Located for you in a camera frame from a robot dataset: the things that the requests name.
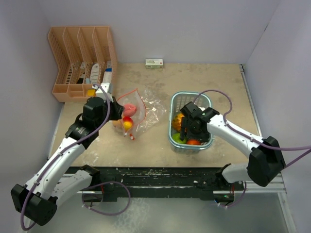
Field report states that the pink peach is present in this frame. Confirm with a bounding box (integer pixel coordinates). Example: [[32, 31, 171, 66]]
[[123, 103, 137, 117]]

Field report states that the yellow peach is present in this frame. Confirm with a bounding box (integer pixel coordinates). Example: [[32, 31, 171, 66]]
[[112, 120, 123, 131]]

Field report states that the clear orange-zip bag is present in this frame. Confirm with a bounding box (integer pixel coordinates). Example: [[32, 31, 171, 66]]
[[112, 88, 146, 140]]

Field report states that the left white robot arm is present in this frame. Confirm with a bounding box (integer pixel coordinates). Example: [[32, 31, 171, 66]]
[[11, 97, 124, 231]]

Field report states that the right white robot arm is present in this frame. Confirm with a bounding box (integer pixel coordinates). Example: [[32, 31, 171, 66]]
[[180, 101, 286, 190]]

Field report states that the green lime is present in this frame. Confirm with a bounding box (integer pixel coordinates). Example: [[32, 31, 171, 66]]
[[172, 133, 187, 144]]

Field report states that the yellow sponge block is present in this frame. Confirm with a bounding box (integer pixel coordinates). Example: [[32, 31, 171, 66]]
[[86, 89, 96, 97]]

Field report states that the blue plastic basket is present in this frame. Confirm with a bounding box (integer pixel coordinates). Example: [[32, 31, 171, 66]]
[[168, 91, 214, 154]]

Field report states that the white blue bottle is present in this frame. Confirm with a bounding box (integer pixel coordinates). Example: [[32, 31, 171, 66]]
[[102, 61, 112, 83]]

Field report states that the white pack in organizer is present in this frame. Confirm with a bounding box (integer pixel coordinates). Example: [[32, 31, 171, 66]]
[[89, 63, 100, 83]]

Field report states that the orange file organizer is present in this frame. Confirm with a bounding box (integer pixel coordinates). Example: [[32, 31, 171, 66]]
[[48, 26, 118, 102]]

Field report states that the small green white box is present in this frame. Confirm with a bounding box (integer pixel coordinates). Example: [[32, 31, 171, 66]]
[[145, 58, 163, 69]]

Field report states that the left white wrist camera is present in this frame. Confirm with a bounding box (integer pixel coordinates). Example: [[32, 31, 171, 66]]
[[92, 83, 112, 100]]

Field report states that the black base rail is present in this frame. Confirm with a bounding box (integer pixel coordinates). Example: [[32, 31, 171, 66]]
[[63, 166, 246, 202]]

